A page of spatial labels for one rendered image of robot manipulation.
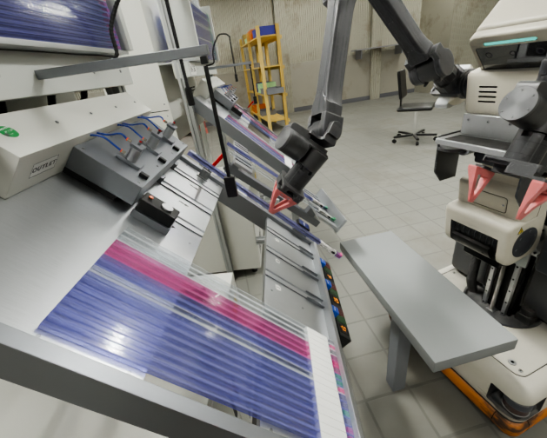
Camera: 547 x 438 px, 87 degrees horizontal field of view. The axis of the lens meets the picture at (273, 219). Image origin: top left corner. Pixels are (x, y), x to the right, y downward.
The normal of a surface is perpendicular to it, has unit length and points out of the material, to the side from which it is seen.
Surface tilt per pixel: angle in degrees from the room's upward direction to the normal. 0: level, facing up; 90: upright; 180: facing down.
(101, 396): 90
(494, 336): 0
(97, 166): 90
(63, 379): 90
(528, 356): 0
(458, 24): 90
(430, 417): 0
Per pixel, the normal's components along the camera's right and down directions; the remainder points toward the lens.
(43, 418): -0.13, -0.87
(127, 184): 0.00, 0.47
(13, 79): 0.99, -0.11
